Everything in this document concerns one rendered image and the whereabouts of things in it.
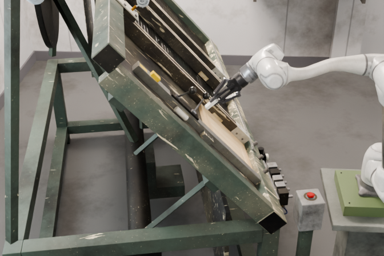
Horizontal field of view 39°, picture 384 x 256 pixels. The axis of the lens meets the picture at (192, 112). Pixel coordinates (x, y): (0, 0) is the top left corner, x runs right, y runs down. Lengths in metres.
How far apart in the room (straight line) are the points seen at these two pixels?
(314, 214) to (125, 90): 1.19
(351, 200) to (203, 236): 0.83
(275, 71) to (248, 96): 3.23
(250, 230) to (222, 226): 0.14
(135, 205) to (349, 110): 2.96
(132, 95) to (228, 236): 0.96
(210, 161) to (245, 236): 0.53
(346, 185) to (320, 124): 2.10
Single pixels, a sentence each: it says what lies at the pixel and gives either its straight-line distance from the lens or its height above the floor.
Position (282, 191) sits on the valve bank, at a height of 0.76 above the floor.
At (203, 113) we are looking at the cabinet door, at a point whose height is 1.20.
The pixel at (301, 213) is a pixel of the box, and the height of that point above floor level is 0.87.
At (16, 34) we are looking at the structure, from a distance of 2.24.
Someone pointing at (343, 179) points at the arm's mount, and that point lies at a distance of 3.21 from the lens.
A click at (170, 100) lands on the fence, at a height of 1.44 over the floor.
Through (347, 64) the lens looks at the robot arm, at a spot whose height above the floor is 1.61.
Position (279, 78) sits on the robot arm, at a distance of 2.35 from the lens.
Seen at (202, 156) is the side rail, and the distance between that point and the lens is 2.50.
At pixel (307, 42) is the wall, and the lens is 6.16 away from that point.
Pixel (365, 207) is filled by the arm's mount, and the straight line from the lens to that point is 3.05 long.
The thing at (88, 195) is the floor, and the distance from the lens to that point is 4.36.
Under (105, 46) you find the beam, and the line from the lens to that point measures 2.20.
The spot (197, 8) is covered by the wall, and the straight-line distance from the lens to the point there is 5.98.
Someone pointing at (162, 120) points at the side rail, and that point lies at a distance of 2.37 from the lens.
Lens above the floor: 2.73
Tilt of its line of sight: 31 degrees down
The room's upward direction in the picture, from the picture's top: 1 degrees counter-clockwise
